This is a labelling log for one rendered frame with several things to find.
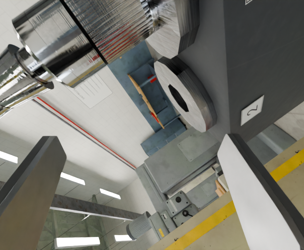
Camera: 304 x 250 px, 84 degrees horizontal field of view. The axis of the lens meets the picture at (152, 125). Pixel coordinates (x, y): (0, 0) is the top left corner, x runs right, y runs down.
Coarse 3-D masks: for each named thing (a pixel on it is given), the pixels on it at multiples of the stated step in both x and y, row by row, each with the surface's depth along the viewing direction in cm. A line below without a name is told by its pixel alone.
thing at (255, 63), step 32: (160, 0) 9; (192, 0) 8; (224, 0) 7; (256, 0) 8; (288, 0) 9; (160, 32) 11; (192, 32) 10; (224, 32) 8; (256, 32) 9; (288, 32) 10; (160, 64) 16; (192, 64) 13; (224, 64) 10; (256, 64) 11; (288, 64) 12; (192, 96) 14; (224, 96) 12; (256, 96) 13; (288, 96) 16; (224, 128) 16; (256, 128) 17
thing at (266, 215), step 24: (240, 144) 9; (240, 168) 9; (264, 168) 8; (240, 192) 9; (264, 192) 7; (240, 216) 9; (264, 216) 7; (288, 216) 6; (264, 240) 7; (288, 240) 6
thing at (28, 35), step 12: (24, 12) 9; (12, 24) 8; (24, 24) 8; (24, 36) 8; (36, 36) 8; (36, 48) 8; (48, 48) 8; (36, 60) 9; (48, 60) 9; (60, 60) 9; (48, 72) 9; (60, 72) 9; (72, 72) 10; (72, 84) 10
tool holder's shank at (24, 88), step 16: (16, 48) 10; (0, 64) 9; (16, 64) 9; (32, 64) 10; (0, 80) 9; (16, 80) 9; (32, 80) 10; (48, 80) 11; (0, 96) 10; (16, 96) 10; (32, 96) 11; (0, 112) 10
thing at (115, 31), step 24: (48, 0) 8; (72, 0) 8; (96, 0) 8; (120, 0) 9; (144, 0) 9; (48, 24) 8; (72, 24) 8; (96, 24) 9; (120, 24) 9; (144, 24) 10; (72, 48) 9; (96, 48) 9; (120, 48) 10; (96, 72) 11
